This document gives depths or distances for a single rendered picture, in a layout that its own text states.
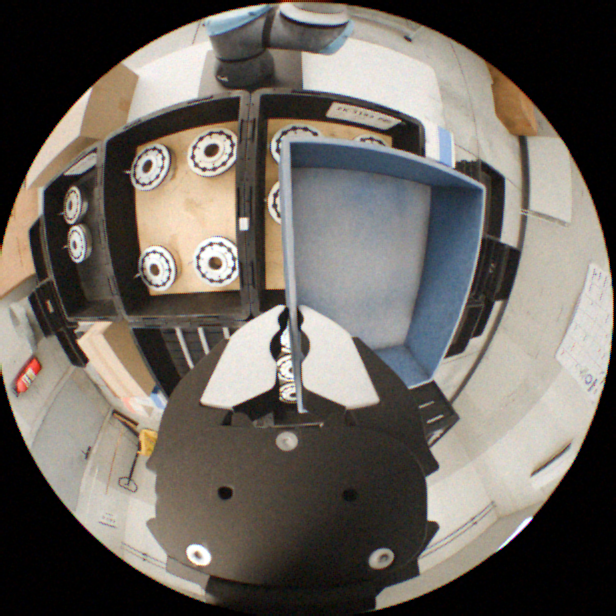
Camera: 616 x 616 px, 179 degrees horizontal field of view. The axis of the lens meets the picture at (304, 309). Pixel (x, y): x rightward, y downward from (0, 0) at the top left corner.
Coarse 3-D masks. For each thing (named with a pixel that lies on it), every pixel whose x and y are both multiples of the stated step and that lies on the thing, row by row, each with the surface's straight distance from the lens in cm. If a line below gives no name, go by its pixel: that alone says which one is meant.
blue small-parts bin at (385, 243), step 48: (288, 144) 10; (336, 144) 11; (288, 192) 10; (336, 192) 17; (384, 192) 19; (432, 192) 22; (480, 192) 18; (288, 240) 10; (336, 240) 17; (384, 240) 19; (432, 240) 22; (480, 240) 18; (288, 288) 11; (336, 288) 19; (384, 288) 21; (432, 288) 22; (384, 336) 24; (432, 336) 22
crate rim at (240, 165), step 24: (216, 96) 38; (240, 96) 37; (144, 120) 43; (240, 120) 34; (240, 144) 32; (240, 168) 31; (240, 192) 31; (240, 216) 31; (240, 240) 31; (240, 288) 33; (216, 312) 37; (240, 312) 36
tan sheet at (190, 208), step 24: (144, 144) 54; (168, 144) 50; (144, 192) 51; (168, 192) 47; (192, 192) 44; (216, 192) 42; (144, 216) 50; (168, 216) 47; (192, 216) 44; (216, 216) 42; (144, 240) 51; (168, 240) 47; (192, 240) 44; (192, 264) 46; (168, 288) 51; (192, 288) 48; (216, 288) 46
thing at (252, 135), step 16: (256, 96) 36; (304, 96) 37; (320, 96) 37; (336, 96) 37; (256, 112) 34; (384, 112) 40; (400, 112) 42; (256, 128) 33; (256, 144) 32; (256, 272) 32; (256, 288) 33; (256, 304) 34
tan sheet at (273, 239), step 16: (272, 128) 44; (320, 128) 45; (336, 128) 46; (352, 128) 47; (272, 160) 41; (272, 176) 41; (272, 224) 40; (272, 240) 41; (272, 256) 41; (272, 272) 42; (272, 288) 44
